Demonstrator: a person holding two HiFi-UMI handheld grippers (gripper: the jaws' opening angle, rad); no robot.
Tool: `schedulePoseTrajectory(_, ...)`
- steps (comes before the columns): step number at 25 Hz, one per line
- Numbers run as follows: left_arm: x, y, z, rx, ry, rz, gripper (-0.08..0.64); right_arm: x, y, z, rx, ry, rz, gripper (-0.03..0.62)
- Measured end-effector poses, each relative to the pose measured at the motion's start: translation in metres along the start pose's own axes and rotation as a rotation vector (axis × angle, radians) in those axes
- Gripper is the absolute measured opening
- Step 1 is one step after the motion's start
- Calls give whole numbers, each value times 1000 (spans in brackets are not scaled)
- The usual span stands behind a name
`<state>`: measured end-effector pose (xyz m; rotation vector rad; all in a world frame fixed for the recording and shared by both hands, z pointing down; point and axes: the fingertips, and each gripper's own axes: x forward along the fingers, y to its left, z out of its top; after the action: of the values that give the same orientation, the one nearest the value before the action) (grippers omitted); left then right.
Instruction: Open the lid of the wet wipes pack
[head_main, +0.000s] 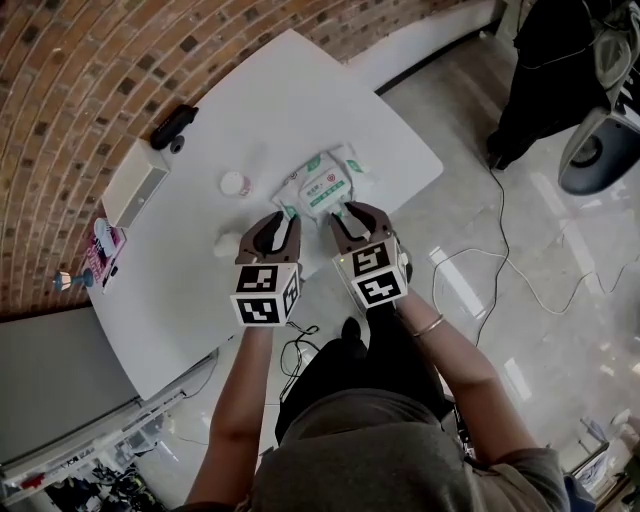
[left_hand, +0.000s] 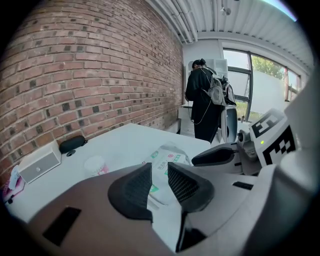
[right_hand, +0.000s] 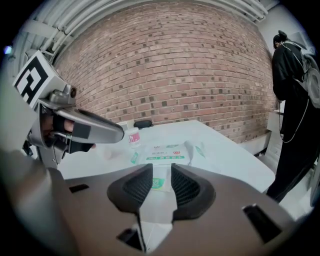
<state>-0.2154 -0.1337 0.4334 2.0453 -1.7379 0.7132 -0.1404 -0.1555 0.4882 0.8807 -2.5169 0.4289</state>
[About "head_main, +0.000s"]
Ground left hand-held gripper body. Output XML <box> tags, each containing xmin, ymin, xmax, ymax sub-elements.
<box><xmin>229</xmin><ymin>259</ymin><xmax>305</xmax><ymax>329</ymax></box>

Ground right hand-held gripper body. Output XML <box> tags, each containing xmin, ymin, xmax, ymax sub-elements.
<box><xmin>333</xmin><ymin>233</ymin><xmax>414</xmax><ymax>311</ymax></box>

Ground white green wet wipe pack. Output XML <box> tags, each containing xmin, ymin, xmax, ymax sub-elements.
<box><xmin>272</xmin><ymin>142</ymin><xmax>376</xmax><ymax>221</ymax></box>

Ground person's left forearm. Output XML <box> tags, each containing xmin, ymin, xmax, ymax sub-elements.
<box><xmin>187</xmin><ymin>324</ymin><xmax>276</xmax><ymax>506</ymax></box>

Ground person's right forearm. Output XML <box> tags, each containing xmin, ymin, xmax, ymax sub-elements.
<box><xmin>394</xmin><ymin>292</ymin><xmax>544</xmax><ymax>464</ymax></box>

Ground small white cup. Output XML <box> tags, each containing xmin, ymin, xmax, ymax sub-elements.
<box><xmin>219</xmin><ymin>171</ymin><xmax>254</xmax><ymax>198</ymax></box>

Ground person's black trousers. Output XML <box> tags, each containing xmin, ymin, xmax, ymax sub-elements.
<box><xmin>274</xmin><ymin>309</ymin><xmax>446</xmax><ymax>446</ymax></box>

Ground white rectangular box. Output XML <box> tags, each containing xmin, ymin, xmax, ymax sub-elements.
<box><xmin>101</xmin><ymin>138</ymin><xmax>171</xmax><ymax>229</ymax></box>

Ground black oblong case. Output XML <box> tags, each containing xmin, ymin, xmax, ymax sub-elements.
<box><xmin>149</xmin><ymin>104</ymin><xmax>200</xmax><ymax>150</ymax></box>

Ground white handheld fan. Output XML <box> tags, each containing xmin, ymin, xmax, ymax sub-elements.
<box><xmin>93</xmin><ymin>218</ymin><xmax>119</xmax><ymax>251</ymax></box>

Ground pink box with bottle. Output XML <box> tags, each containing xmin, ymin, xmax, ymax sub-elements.
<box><xmin>84</xmin><ymin>224</ymin><xmax>129</xmax><ymax>294</ymax></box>

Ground person's grey shirt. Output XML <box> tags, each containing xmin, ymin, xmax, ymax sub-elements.
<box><xmin>172</xmin><ymin>387</ymin><xmax>596</xmax><ymax>512</ymax></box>

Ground small blue desk lamp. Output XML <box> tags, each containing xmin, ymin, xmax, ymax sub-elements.
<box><xmin>53</xmin><ymin>268</ymin><xmax>95</xmax><ymax>292</ymax></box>

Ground grey cabinet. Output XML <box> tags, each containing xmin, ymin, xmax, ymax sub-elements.
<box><xmin>0</xmin><ymin>304</ymin><xmax>141</xmax><ymax>466</ymax></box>

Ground grey swivel chair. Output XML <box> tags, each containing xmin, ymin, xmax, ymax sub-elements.
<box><xmin>557</xmin><ymin>87</ymin><xmax>640</xmax><ymax>194</ymax></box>

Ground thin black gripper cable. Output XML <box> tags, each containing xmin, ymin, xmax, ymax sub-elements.
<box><xmin>278</xmin><ymin>323</ymin><xmax>321</xmax><ymax>401</ymax></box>

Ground gold bracelet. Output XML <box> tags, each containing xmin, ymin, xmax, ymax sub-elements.
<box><xmin>412</xmin><ymin>313</ymin><xmax>445</xmax><ymax>339</ymax></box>

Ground black power adapter with cable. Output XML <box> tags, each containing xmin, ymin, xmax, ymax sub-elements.
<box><xmin>474</xmin><ymin>164</ymin><xmax>512</xmax><ymax>346</ymax></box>

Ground white floor cable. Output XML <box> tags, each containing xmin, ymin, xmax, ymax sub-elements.
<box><xmin>432</xmin><ymin>247</ymin><xmax>640</xmax><ymax>316</ymax></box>

